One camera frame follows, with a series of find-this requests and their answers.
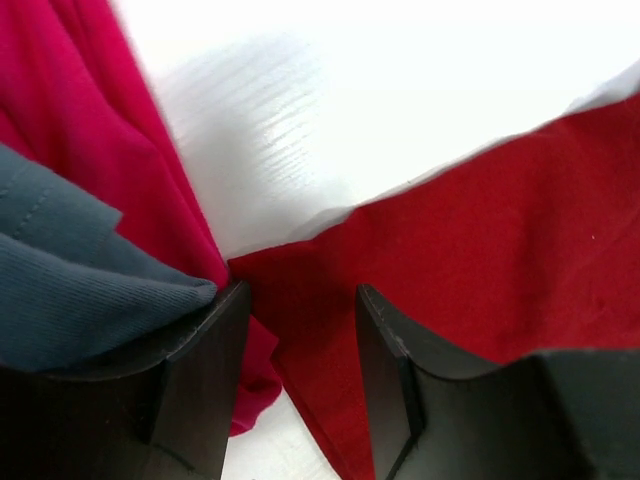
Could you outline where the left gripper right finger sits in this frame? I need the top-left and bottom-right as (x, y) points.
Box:
(355, 285), (639, 479)

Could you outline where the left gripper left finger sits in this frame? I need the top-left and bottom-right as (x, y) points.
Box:
(1, 282), (251, 479)

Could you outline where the red t shirt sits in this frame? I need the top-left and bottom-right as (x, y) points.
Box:
(230, 97), (639, 479)
(0, 0), (281, 439)

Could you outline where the folded teal t shirt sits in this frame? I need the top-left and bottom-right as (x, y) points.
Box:
(1, 146), (217, 372)

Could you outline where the folded red t shirt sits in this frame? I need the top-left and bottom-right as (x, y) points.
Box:
(0, 0), (281, 439)

